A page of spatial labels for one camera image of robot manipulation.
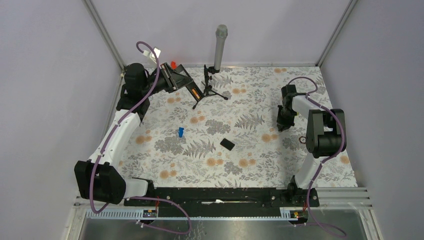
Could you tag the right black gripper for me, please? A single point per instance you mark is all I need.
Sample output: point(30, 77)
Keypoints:
point(285, 125)

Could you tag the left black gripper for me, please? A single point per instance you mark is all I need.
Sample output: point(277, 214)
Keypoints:
point(171, 84)

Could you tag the black battery cover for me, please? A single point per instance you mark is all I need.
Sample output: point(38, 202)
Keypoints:
point(227, 144)

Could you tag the black remote control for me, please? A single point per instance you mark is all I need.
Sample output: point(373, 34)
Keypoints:
point(192, 85)

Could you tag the orange battery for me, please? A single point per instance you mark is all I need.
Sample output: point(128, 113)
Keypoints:
point(196, 94)

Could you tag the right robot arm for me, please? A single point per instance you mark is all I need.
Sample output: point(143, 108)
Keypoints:
point(325, 137)

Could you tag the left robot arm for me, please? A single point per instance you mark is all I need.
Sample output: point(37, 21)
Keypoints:
point(98, 177)

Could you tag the red plastic block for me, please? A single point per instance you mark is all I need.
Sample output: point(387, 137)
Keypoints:
point(173, 65)

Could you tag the black microphone tripod stand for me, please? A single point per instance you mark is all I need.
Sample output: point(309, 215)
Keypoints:
point(208, 89)

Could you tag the blue plastic block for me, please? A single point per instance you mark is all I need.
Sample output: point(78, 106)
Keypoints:
point(180, 132)

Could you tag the grey microphone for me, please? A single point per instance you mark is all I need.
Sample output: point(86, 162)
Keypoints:
point(221, 34)

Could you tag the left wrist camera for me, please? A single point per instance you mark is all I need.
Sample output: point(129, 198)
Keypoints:
point(153, 56)

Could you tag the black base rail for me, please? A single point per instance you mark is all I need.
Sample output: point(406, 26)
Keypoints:
point(212, 202)

